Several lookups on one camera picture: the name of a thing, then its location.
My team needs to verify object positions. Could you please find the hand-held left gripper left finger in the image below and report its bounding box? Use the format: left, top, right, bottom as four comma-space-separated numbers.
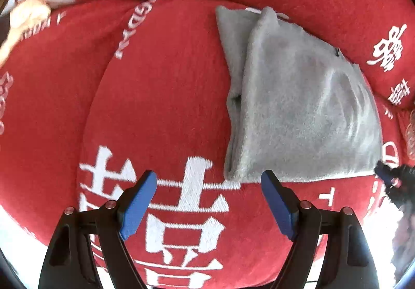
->
38, 170, 158, 289

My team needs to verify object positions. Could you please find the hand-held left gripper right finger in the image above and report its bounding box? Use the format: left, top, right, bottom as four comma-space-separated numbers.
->
261, 170, 380, 289

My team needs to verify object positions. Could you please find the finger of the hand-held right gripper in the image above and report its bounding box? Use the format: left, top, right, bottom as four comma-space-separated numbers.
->
374, 160, 415, 212

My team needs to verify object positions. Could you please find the grey towel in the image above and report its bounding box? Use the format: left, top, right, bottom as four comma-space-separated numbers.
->
216, 5, 385, 183

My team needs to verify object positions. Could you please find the red printed sofa cover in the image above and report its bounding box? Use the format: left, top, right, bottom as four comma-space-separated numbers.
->
0, 0, 415, 289

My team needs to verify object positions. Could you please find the cream plush toy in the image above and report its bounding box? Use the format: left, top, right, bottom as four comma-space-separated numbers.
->
0, 0, 52, 67

